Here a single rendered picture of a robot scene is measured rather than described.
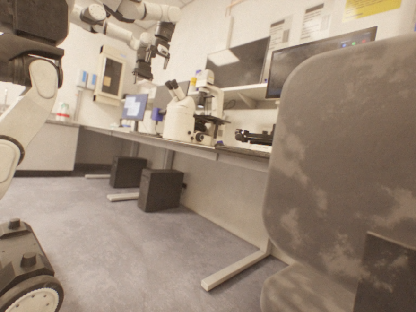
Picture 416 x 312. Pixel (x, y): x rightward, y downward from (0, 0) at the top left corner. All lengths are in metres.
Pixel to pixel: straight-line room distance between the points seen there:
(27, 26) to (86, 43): 2.93
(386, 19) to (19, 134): 2.10
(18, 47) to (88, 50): 2.92
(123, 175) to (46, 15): 2.09
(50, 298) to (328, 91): 1.08
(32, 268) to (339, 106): 1.06
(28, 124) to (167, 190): 1.43
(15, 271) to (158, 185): 1.30
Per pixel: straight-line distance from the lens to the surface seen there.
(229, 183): 1.91
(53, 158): 3.16
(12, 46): 1.05
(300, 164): 0.40
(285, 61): 1.23
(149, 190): 2.02
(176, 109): 1.28
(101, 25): 1.31
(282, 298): 0.54
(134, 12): 1.00
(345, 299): 0.64
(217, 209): 2.04
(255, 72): 1.79
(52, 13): 1.06
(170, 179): 2.12
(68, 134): 3.14
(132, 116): 2.71
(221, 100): 1.60
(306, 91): 0.42
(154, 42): 1.14
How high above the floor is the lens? 0.77
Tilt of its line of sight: 2 degrees down
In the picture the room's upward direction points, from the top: 9 degrees clockwise
